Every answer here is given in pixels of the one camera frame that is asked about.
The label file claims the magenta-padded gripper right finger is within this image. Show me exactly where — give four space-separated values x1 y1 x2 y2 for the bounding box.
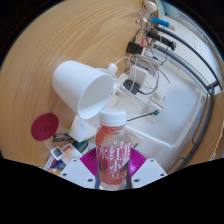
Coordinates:
128 148 168 190

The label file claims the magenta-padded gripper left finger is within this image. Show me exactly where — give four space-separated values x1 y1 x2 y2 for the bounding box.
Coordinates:
58 148 100 190

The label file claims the pink-labelled clear drink bottle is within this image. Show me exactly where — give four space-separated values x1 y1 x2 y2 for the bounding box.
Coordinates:
94 108 133 191

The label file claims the small blue box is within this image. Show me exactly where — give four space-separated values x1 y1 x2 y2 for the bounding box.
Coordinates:
43 155 68 172

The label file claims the small white desk clock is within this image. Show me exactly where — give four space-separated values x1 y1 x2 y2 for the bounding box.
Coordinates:
49 145 65 161

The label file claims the black comb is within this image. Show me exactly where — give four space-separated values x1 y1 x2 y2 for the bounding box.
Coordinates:
51 133 76 143

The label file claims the white tissue pack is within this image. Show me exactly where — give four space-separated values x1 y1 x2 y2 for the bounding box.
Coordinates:
68 113 98 143

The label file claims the flat round red coaster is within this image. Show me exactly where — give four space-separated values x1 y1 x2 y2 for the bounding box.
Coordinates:
30 112 60 142

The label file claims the white paper cup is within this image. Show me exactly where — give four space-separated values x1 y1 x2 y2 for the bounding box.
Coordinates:
51 60 115 120

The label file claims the white power adapter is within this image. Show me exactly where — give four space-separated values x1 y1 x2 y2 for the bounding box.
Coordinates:
128 64 148 88

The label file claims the black electric shaver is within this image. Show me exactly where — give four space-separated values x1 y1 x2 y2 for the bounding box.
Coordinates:
145 30 177 51

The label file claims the small blue bottle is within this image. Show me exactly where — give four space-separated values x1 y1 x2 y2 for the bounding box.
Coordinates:
149 16 171 29

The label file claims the grey metal desk frame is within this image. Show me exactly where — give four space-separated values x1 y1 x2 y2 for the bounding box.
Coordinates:
151 24 224 174

